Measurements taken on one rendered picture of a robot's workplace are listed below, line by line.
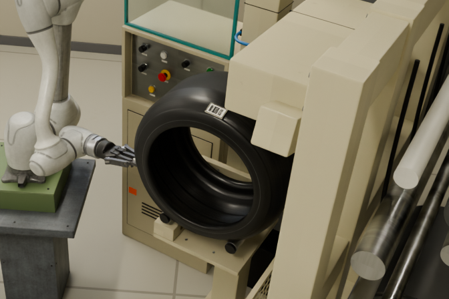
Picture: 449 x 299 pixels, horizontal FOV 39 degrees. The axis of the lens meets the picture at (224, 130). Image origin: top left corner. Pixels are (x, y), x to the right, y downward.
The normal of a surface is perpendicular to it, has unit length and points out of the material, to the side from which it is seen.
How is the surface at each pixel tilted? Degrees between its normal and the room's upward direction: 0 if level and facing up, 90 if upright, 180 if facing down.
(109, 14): 90
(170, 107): 50
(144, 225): 90
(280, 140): 72
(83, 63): 0
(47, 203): 90
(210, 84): 10
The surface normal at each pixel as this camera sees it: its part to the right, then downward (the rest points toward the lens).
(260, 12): -0.48, 0.46
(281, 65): 0.09, -0.82
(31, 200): -0.01, 0.56
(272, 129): -0.43, 0.18
